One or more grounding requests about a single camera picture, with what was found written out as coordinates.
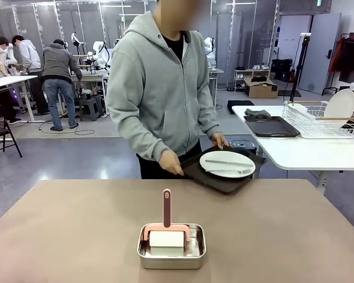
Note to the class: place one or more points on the silver table knife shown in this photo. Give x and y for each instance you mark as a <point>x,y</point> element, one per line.
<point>224,162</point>

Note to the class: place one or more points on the person's right forearm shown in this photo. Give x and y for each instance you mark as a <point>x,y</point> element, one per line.
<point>138,138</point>

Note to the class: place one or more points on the person's left hand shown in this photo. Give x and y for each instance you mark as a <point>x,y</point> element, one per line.
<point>219,140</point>

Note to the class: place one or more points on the person's left forearm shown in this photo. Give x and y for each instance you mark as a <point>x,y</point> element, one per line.
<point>209,126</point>

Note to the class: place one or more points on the dark gray serving tray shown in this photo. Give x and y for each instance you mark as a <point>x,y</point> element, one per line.
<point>224,184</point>
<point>271,126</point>

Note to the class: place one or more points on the white dinner plate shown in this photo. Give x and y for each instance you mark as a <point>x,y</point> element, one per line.
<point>340,106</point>
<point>224,156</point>

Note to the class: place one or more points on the white shoe shelf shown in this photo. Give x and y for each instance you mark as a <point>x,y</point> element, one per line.
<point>239,77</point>

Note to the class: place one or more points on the black tripod stand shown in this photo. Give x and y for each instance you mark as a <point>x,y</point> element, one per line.
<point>295,85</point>

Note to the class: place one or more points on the gray plastic stool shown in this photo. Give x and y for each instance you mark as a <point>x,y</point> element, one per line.
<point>90,107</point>

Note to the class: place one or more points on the gray door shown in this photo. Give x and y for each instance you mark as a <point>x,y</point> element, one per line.
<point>321,53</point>

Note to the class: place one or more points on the person in dark gray jacket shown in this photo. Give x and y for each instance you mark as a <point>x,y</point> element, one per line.
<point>57,65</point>

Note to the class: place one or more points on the person's right hand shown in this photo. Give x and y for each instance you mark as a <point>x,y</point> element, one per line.
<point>171,162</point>

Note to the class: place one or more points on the black floor mat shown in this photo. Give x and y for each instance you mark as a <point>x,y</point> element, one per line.
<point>239,104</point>

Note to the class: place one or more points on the black equipment cases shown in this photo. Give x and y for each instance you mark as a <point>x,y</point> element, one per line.
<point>280,70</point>

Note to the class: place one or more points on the person in light gray hoodie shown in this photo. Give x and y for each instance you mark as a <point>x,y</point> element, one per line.
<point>29,56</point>

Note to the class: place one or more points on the white desk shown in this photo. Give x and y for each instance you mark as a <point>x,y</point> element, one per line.
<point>9,79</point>

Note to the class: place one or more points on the white side table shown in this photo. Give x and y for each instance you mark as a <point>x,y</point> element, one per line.
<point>312,153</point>

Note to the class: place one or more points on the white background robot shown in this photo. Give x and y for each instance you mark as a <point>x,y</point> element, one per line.
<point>210,50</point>
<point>100,53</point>
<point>74,38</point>

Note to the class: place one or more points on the steel rectangular container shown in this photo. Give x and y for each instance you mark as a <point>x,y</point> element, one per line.
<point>171,262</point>

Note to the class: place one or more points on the open cardboard box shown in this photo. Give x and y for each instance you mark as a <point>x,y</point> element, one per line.
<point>262,92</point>

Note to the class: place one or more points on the pink lint roller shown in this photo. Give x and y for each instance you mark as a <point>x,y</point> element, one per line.
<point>166,212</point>

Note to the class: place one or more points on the black clothes rack with garments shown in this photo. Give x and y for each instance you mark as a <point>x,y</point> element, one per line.
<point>351,62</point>

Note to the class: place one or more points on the gray folded cloth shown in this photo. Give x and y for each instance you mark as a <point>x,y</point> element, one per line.
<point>255,112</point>

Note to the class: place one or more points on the black lidded bin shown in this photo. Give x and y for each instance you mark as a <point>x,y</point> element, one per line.
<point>242,144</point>

